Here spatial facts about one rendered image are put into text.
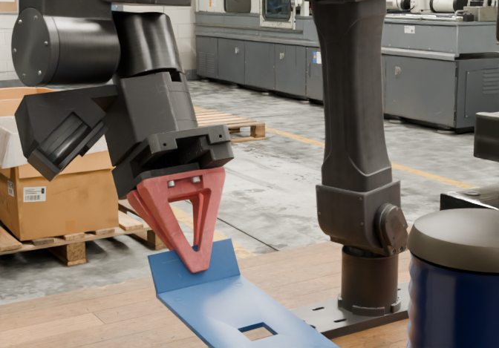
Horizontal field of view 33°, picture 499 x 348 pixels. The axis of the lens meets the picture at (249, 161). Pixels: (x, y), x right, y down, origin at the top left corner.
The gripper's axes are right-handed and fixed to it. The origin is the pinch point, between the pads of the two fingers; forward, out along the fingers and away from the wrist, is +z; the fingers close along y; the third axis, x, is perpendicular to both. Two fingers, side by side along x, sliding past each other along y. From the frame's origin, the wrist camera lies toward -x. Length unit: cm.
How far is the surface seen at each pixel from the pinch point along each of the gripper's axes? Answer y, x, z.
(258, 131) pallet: -552, 321, -143
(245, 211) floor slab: -372, 197, -54
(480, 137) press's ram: 22.6, 9.9, -1.5
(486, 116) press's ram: 23.5, 10.0, -2.4
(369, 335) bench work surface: -16.6, 24.1, 10.1
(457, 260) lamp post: 43.7, -12.1, 5.1
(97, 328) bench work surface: -30.8, 0.1, 2.0
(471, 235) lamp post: 43.7, -11.5, 4.6
